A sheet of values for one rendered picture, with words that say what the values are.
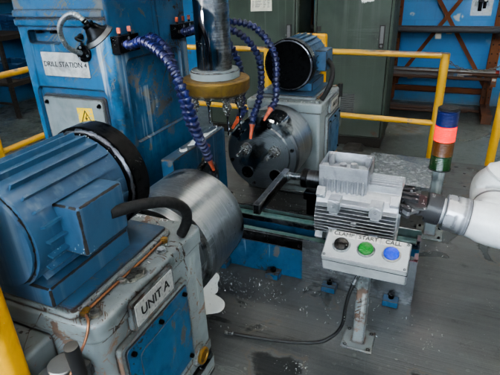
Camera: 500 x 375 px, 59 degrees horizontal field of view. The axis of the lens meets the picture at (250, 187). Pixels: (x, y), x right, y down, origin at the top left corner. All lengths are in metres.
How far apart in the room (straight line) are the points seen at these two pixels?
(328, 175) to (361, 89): 3.26
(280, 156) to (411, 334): 0.65
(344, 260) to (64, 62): 0.84
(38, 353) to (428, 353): 0.80
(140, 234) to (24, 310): 0.21
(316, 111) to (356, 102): 2.81
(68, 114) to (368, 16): 3.32
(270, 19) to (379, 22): 1.00
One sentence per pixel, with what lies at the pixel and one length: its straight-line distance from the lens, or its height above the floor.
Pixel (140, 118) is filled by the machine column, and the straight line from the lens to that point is 1.26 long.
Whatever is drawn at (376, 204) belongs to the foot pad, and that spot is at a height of 1.08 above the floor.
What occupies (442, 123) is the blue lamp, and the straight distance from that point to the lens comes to 1.38.
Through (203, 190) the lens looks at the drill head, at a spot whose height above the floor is 1.15.
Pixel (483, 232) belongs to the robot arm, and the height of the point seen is 1.03.
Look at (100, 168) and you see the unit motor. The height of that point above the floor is 1.32.
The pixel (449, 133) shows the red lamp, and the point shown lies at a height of 1.15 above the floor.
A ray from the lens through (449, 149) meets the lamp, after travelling 1.41.
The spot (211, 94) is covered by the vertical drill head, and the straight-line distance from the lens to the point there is 1.13.
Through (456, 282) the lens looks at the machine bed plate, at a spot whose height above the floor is 0.80.
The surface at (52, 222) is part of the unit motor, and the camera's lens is 0.63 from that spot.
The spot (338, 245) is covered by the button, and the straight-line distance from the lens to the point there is 0.94.
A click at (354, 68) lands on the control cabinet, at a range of 4.33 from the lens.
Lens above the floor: 1.58
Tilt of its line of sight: 26 degrees down
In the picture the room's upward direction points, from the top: 2 degrees counter-clockwise
